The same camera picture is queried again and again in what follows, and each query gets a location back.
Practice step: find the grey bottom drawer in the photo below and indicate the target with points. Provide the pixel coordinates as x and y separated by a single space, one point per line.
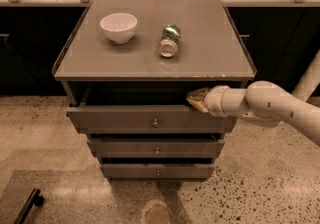
157 171

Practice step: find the black bar on floor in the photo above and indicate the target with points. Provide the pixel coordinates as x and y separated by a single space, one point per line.
34 199

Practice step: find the grey top drawer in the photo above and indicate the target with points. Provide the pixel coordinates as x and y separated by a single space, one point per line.
142 111

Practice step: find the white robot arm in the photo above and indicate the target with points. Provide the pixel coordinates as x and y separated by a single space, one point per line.
266 104

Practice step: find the grey floor mat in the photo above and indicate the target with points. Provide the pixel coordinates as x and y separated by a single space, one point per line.
70 197

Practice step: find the green soda can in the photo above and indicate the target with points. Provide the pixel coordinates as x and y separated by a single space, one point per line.
169 43

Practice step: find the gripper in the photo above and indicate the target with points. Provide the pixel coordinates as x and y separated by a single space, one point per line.
215 100

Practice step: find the grey drawer cabinet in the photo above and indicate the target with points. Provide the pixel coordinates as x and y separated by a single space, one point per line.
210 53

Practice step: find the round floor drain cover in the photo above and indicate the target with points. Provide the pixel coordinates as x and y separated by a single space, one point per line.
155 212

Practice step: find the white ceramic bowl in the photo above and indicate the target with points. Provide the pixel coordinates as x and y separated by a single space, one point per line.
119 27

